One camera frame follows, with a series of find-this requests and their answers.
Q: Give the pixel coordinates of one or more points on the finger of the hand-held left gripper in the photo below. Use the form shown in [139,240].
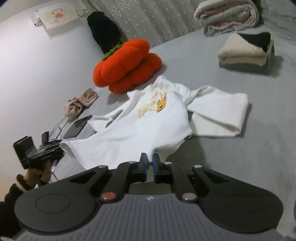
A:
[52,144]

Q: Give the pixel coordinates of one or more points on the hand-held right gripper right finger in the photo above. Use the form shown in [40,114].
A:
[156,169]

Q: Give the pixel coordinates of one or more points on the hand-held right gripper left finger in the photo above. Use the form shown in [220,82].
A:
[144,166]

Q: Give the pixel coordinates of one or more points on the white sweatshirt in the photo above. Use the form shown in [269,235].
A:
[143,129]

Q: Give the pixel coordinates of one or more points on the person's left hand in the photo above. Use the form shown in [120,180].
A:
[31,177]

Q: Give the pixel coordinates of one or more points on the black tablet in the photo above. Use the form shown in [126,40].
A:
[77,127]

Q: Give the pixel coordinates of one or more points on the crumpled pink beige garment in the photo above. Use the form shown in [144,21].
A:
[78,104]

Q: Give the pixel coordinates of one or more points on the grey bed sheet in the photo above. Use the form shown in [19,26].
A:
[231,150]

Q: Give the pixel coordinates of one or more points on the orange pumpkin plush pillow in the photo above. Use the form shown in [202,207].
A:
[124,62]

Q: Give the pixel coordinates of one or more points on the black hanging garment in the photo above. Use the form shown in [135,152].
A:
[104,30]

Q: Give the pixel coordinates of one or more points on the grey star-print curtain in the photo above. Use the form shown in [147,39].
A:
[157,20]

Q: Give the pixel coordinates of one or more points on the folded black garment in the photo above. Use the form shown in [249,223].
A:
[256,39]

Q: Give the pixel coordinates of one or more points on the folded grey pink quilt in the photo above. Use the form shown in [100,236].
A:
[226,16]

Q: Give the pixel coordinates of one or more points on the grey quilted blanket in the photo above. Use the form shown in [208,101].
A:
[277,11]

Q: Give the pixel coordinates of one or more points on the covered wall air conditioner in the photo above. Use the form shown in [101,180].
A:
[57,15]

